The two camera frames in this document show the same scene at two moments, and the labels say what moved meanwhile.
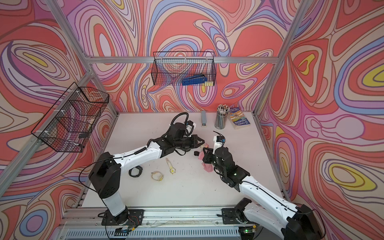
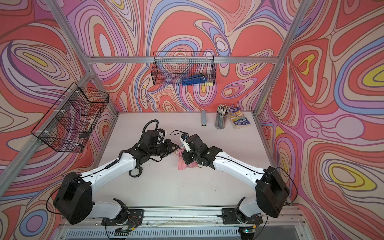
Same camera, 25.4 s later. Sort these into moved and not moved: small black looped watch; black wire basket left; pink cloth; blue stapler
Moved: pink cloth
Not moved: black wire basket left; small black looped watch; blue stapler
